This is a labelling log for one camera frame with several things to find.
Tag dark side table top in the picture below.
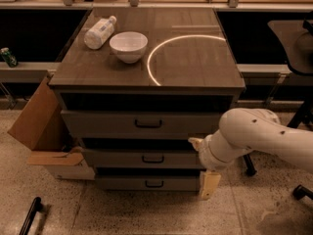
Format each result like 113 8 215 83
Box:
268 20 313 76

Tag green soda can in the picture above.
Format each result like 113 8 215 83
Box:
0 47 19 68

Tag grey drawer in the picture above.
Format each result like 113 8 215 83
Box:
62 110 220 139
83 149 203 169
95 175 200 192

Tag grey top drawer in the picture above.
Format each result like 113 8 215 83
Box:
62 110 220 139

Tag grey drawer cabinet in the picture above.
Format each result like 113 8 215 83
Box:
49 7 245 179

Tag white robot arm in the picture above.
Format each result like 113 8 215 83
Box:
188 108 313 200

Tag black bar lower left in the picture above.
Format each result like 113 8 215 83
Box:
19 197 42 235

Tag black caster wheel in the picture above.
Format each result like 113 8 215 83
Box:
292 185 313 200

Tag white plastic bottle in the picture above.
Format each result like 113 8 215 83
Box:
84 16 116 50

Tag grey bottom drawer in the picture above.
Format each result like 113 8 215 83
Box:
95 175 200 192

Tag black stand frame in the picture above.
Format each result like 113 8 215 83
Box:
244 96 313 176

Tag white ceramic bowl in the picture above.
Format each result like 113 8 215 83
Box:
110 31 148 64

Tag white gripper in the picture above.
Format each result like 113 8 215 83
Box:
188 134 234 200

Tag brown cardboard box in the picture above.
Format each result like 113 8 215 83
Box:
8 77 95 180

